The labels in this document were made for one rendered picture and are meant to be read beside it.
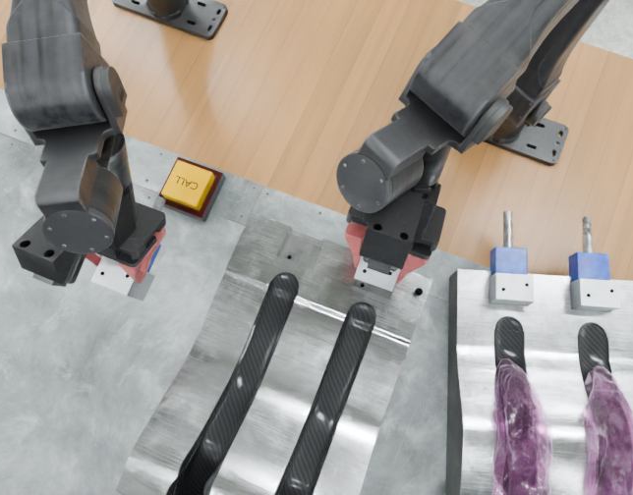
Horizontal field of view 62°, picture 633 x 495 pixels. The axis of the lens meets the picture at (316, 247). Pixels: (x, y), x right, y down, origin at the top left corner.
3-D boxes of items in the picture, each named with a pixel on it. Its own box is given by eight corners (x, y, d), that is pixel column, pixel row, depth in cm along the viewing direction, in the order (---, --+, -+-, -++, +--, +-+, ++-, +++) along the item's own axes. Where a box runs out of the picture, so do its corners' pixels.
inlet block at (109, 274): (151, 198, 71) (137, 185, 66) (185, 210, 70) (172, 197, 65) (109, 288, 68) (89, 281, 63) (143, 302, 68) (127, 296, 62)
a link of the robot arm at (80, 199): (143, 247, 47) (86, 141, 38) (49, 259, 47) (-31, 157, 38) (156, 161, 54) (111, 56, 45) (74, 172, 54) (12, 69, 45)
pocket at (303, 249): (291, 233, 74) (289, 225, 71) (325, 246, 74) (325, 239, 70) (279, 262, 73) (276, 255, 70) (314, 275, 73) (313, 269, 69)
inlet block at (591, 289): (559, 221, 76) (576, 209, 71) (595, 223, 76) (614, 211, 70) (563, 310, 73) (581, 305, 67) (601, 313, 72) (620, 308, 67)
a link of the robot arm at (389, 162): (385, 239, 47) (456, 145, 38) (319, 176, 49) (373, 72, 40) (448, 190, 54) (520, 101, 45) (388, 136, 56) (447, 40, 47)
